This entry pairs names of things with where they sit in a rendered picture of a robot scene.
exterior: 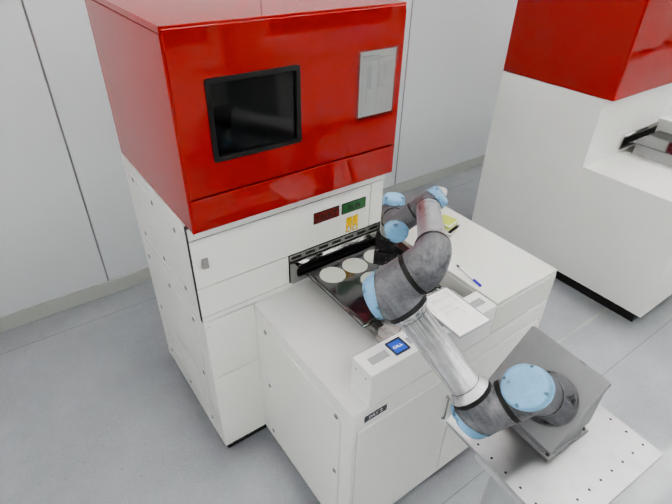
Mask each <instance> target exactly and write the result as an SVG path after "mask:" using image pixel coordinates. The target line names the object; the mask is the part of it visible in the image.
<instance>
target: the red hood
mask: <svg viewBox="0 0 672 504"><path fill-rule="evenodd" d="M84 1H85V5H86V9H87V13H88V17H89V21H90V25H91V29H92V33H93V37H94V42H95V46H96V50H97V54H98V58H99V62H100V66H101V70H102V74H103V78H104V83H105V87H106V91H107V95H108V99H109V103H110V107H111V111H112V115H113V119H114V123H115V128H116V132H117V136H118V140H119V144H120V148H121V152H122V154H123V155H124V156H125V157H126V158H127V159H128V160H129V162H130V163H131V164H132V165H133V166H134V167H135V168H136V170H137V171H138V172H139V173H140V174H141V175H142V176H143V178H144V179H145V180H146V181H147V182H148V183H149V184H150V186H151V187H152V188H153V189H154V190H155V191H156V193H157V194H158V195H159V196H160V197H161V198H162V199H163V201H164V202H165V203H166V204H167V205H168V206H169V207H170V209H171V210H172V211H173V212H174V213H175V214H176V215H177V217H178V218H179V219H180V220H181V221H182V222H183V223H184V225H185V226H186V227H187V228H188V229H189V230H190V231H191V233H192V234H197V233H201V232H204V231H207V230H210V229H213V228H216V227H219V226H223V225H226V224H229V223H232V222H235V221H238V220H242V219H245V218H248V217H251V216H254V215H257V214H260V213H264V212H267V211H270V210H273V209H276V208H279V207H282V206H286V205H289V204H292V203H295V202H298V201H301V200H304V199H308V198H311V197H314V196H317V195H320V194H323V193H327V192H330V191H333V190H336V189H339V188H342V187H345V186H349V185H352V184H355V183H358V182H361V181H364V180H367V179H371V178H374V177H377V176H380V175H383V174H386V173H389V172H392V165H393V154H394V143H395V132H396V121H397V110H398V99H399V89H400V78H401V67H402V56H403V45H404V34H405V23H406V12H407V9H406V6H407V2H405V1H400V0H84Z"/></svg>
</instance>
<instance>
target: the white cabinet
mask: <svg viewBox="0 0 672 504"><path fill-rule="evenodd" d="M546 303H547V300H545V301H543V302H542V303H540V304H538V305H537V306H535V307H533V308H532V309H530V310H528V311H527V312H525V313H523V314H522V315H520V316H519V317H517V318H515V319H514V320H512V321H510V322H509V323H507V324H505V325H504V326H502V327H500V328H499V329H497V330H496V331H494V332H492V333H491V334H489V336H488V337H486V338H485V339H483V340H482V341H480V342H478V343H477V344H475V345H473V346H472V347H470V348H468V349H467V350H465V351H464V352H462V355H463V356H464V357H465V359H466V360H467V361H468V363H469V364H470V365H471V367H472V368H473V369H474V371H475V372H476V374H477V375H484V376H486V377H487V379H489V378H490V376H491V375H492V374H493V373H494V372H495V370H496V369H497V368H498V367H499V366H500V364H501V363H502V362H503V361H504V360H505V358H506V357H507V356H508V355H509V353H510V352H511V351H512V350H513V349H514V347H515V346H516V345H517V344H518V343H519V341H520V340H521V339H522V338H523V336H524V335H525V334H526V333H527V332H528V330H529V329H530V328H531V327H532V326H533V327H534V326H535V327H537V328H538V326H539V323H540V320H541V317H542V315H543V312H544V309H545V306H546ZM254 309H255V319H256V329H257V339H258V349H259V359H260V370H261V380H262V390H263V400H264V410H265V420H266V426H267V427H268V428H269V430H270V431H271V433H272V434H273V436H274V437H275V438H276V440H277V441H278V443H279V444H280V446H281V447H282V449H283V450H284V451H285V453H286V454H287V456H288V457H289V459H290V460H291V461H292V463H293V464H294V466H295V467H296V469H297V470H298V472H299V473H300V474H301V476H302V477H303V479H304V480H305V482H306V483H307V484H308V486H309V487H310V489H311V490H312V492H313V493H314V495H315V496H316V497H317V499H318V500H319V502H320V503H321V504H393V503H395V502H396V501H397V500H399V499H400V498H401V497H403V496H404V495H405V494H407V493H408V492H409V491H411V490H412V489H413V488H415V487H416V486H417V485H418V484H420V483H421V482H422V481H424V480H425V479H426V478H428V477H429V476H430V475H432V474H433V473H434V472H436V471H437V470H438V469H440V468H441V467H442V466H444V465H445V464H446V463H448V462H449V461H450V460H452V459H453V458H454V457H456V456H457V455H458V454H460V453H461V452H462V451H464V450H465V449H466V448H468V446H467V445H466V444H465V443H464V442H463V440H462V439H461V438H460V437H459V436H458V435H457V434H456V433H455V432H454V431H453V430H452V429H451V428H450V427H449V426H448V425H447V424H446V420H447V419H448V418H449V417H450V416H451V415H452V413H451V409H450V405H451V401H450V396H451V393H450V391H449V390H448V389H447V387H446V386H445V385H444V383H443V382H442V381H441V380H440V378H439V377H438V376H437V374H436V373H435V372H434V370H432V371H431V372H429V373H427V374H426V375H424V376H423V377H421V378H419V379H418V380H416V381H414V382H413V383H411V384H409V385H408V386H406V387H404V388H403V389H401V390H400V391H398V392H396V393H395V394H393V395H391V396H390V397H388V398H386V399H385V400H383V401H382V402H380V403H378V404H377V405H375V406H373V407H372V408H370V409H368V410H367V411H365V412H364V413H362V414H360V415H359V416H357V417H355V418H354V419H353V418H352V417H351V416H350V415H349V414H348V412H347V411H346V410H345V409H344V408H343V407H342V406H341V404H340V403H339V402H338V401H337V400H336V399H335V397H334V396H333V395H332V394H331V393H330V392H329V391H328V389H327V388H326V387H325V386H324V385H323V384H322V383H321V381H320V380H319V379H318V378H317V377H316V376H315V374H314V373H313V372H312V371H311V370H310V369H309V368H308V366H307V365H306V364H305V363H304V362H303V361H302V360H301V358H300V357H299V356H298V355H297V354H296V353H295V352H294V350H293V349H292V348H291V347H290V346H289V345H288V343H287V342H286V341H285V340H284V339H283V338H282V337H281V335H280V334H279V333H278V332H277V331H276V330H275V329H274V327H273V326H272V325H271V324H270V323H269V322H268V321H267V319H266V318H265V317H264V316H263V315H262V314H261V312H260V311H259V310H258V309H257V308H256V307H255V306H254Z"/></svg>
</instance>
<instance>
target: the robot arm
mask: <svg viewBox="0 0 672 504"><path fill-rule="evenodd" d="M447 204H448V200H447V198H446V196H445V194H444V193H443V192H442V190H441V189H440V188H439V187H438V186H433V187H431V188H429V189H428V190H425V192H423V193H422V194H420V195H419V196H417V197H416V198H415V199H413V200H412V201H410V202H409V203H407V204H406V205H405V197H404V196H403V195H402V194H400V193H397V192H389V193H386V194H385V195H384V196H383V202H382V214H381V226H380V231H378V230H377V232H376V237H375V239H376V242H375V250H374V258H373V264H378V265H379V269H377V270H374V272H373V273H372V274H370V275H369V276H367V277H366V278H365V279H364V281H363V284H362V290H363V295H364V299H365V301H366V304H367V306H368V308H369V310H370V311H371V313H372V314H373V315H374V316H375V317H376V318H377V319H379V320H382V319H385V318H387V319H388V321H389V322H390V323H391V324H392V325H397V326H400V327H401V328H402V330H403V331H404V332H405V333H406V335H407V336H408V337H409V339H410V340H411V341H412V343H413V344H414V345H415V347H416V348H417V349H418V351H419V352H420V353H421V355H422V356H423V357H424V358H425V360H426V361H427V362H428V364H429V365H430V366H431V368H432V369H433V370H434V372H435V373H436V374H437V376H438V377H439V378H440V380H441V381H442V382H443V383H444V385H445V386H446V387H447V389H448V390H449V391H450V393H451V396H450V401H451V405H450V409H451V413H452V416H453V418H454V419H455V420H456V423H457V425H458V426H459V428H460V429H461V430H462V431H463V432H464V433H465V434H466V435H467V436H469V437H470V438H472V439H482V438H485V437H490V436H492V435H493V434H495V433H497V432H499V431H501V430H504V429H506V428H508V427H510V426H513V425H515V424H517V423H519V422H521V421H524V420H526V419H528V418H531V419H532V420H533V421H534V422H536V423H538V424H540V425H543V426H546V427H560V426H563V425H565V424H567V423H569V422H570V421H571V420H572V419H573V418H574V417H575V415H576V413H577V411H578V408H579V395H578V392H577V390H576V388H575V386H574V385H573V383H572V382H571V381H570V380H569V379H568V378H566V377H565V376H563V375H562V374H560V373H557V372H554V371H547V370H546V371H545V370H544V369H542V368H540V367H538V366H536V365H531V364H517V365H514V366H512V367H510V368H509V369H508V370H507V371H506V372H505V373H504V375H503V377H502V378H500V379H498V380H496V381H494V382H492V383H490V381H489V380H488V379H487V377H486V376H484V375H477V374H476V372H475V371H474V369H473V368H472V367H471V365H470V364H469V363H468V361H467V360H466V359H465V357H464V356H463V355H462V353H461V352H460V351H459V349H458V348H457V347H456V345H455V344H454V343H453V341H452V340H451V339H450V337H449V336H448V335H447V333H446V332H445V331H444V329H443V328H442V327H441V325H440V324H439V323H438V321H437V320H436V319H435V317H434V316H433V315H432V313H431V312H430V311H429V309H428V308H427V306H426V305H427V297H426V295H425V294H426V293H427V292H429V291H431V290H432V289H434V288H435V287H436V286H437V285H438V284H439V283H440V281H441V280H442V279H443V277H444V275H445V274H446V272H447V270H448V268H449V265H450V262H451V257H452V245H451V241H450V239H449V237H448V236H447V235H446V234H445V229H444V223H443V218H442V212H441V209H443V208H444V207H445V206H446V205H447ZM416 225H417V239H416V241H415V244H414V246H412V247H411V248H409V247H408V246H406V245H405V244H403V243H402V241H404V240H405V239H406V238H407V237H408V234H409V230H410V229H412V228H413V227H415V226H416ZM397 254H398V255H399V256H398V257H397Z"/></svg>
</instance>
